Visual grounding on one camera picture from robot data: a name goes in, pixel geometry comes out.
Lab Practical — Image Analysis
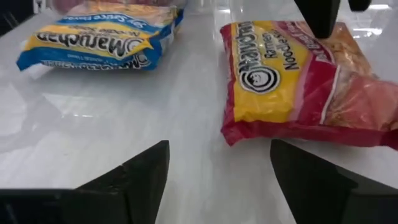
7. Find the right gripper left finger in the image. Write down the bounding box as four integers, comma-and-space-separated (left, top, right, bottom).
0, 139, 171, 224

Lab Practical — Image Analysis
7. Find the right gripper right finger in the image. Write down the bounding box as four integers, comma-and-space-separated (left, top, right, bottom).
269, 138, 398, 224

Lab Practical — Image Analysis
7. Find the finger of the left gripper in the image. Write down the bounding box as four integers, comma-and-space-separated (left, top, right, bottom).
348, 0, 373, 12
294, 0, 341, 40

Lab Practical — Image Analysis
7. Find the blue Maruchan noodle pack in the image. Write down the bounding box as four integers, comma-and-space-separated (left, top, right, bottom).
16, 7, 185, 72

